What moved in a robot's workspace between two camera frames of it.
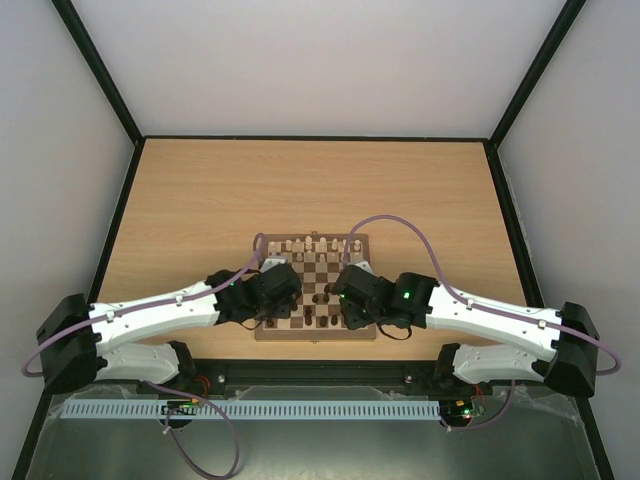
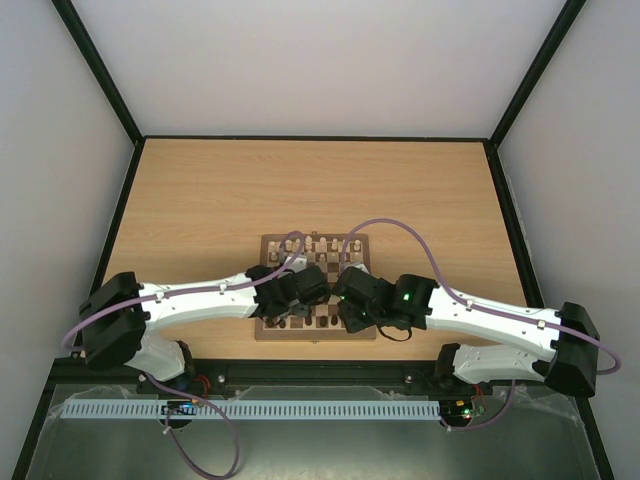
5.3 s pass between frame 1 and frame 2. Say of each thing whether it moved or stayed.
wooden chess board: stayed
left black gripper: moved
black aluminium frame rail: stayed
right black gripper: stayed
